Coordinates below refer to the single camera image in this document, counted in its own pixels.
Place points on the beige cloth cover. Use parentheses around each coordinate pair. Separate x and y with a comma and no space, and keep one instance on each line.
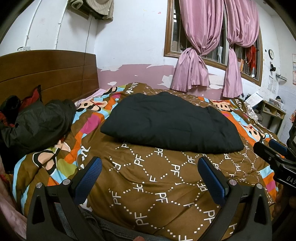
(104,8)

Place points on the round wall clock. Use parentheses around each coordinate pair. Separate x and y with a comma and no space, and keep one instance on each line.
(271,53)

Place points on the white wall pipe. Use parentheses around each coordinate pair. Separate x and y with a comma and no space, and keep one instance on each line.
(30,30)

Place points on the dark green jacket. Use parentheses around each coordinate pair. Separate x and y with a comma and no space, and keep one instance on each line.
(39,127)

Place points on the red hanging decoration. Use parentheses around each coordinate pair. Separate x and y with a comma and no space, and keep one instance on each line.
(251,58)

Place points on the black padded jacket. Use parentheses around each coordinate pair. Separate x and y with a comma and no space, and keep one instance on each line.
(171,122)

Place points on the wooden headboard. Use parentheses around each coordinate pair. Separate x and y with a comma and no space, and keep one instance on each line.
(46,74)

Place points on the small black wall fixture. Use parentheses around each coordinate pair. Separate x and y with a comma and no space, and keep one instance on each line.
(272,67)

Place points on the white open book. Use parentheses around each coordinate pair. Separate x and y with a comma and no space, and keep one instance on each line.
(254,99)

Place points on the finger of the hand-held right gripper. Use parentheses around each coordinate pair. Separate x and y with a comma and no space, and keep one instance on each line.
(267,153)
(278,146)

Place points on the pink cloth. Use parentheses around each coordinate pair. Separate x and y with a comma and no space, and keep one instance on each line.
(9,208)

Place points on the pink tied curtain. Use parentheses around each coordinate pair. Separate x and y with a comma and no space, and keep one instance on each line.
(233,76)
(194,67)

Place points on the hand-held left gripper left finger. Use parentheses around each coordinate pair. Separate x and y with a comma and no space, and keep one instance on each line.
(92,176)

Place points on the white power socket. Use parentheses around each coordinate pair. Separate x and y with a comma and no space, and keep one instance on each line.
(24,48)

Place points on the stack of papers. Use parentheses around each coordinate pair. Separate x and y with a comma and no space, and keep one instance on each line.
(276,102)

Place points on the brown printed blanket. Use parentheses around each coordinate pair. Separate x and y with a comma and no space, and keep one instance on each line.
(150,185)

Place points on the group of wall certificates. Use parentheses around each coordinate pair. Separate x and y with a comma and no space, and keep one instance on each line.
(294,69)

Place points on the red cloth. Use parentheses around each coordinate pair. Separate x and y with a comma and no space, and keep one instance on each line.
(32,97)

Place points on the metal wall bracket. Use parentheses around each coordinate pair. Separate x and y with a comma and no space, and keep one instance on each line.
(281,77)

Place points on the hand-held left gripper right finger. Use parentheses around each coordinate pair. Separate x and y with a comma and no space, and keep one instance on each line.
(208,178)

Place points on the wooden shelf desk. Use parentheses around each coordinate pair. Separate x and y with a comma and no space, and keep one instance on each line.
(272,115)

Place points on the pink bed sheet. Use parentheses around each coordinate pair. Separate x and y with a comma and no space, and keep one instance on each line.
(90,96)

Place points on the white wall paper sheet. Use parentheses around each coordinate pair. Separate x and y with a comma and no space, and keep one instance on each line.
(270,83)

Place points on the wall air conditioner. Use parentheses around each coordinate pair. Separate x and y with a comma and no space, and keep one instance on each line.
(81,10)

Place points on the person's right hand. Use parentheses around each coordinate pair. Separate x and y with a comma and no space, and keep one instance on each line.
(277,204)

